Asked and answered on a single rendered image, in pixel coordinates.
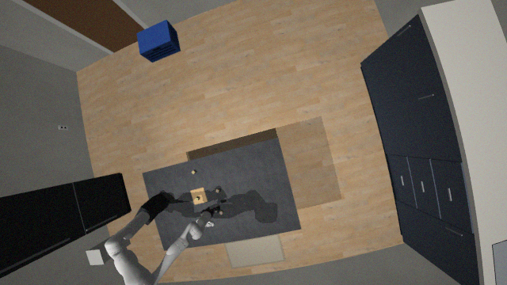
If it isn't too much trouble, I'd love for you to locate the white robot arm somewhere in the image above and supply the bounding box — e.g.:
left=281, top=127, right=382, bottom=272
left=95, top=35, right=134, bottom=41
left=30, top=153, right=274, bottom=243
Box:
left=105, top=211, right=215, bottom=285

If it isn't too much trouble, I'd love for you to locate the tan square mat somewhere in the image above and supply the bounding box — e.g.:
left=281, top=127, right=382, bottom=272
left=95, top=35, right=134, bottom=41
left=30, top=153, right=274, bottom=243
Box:
left=191, top=188, right=208, bottom=204

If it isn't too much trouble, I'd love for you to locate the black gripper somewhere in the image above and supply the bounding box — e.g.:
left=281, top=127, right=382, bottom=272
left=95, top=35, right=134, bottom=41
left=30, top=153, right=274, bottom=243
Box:
left=201, top=205, right=220, bottom=216

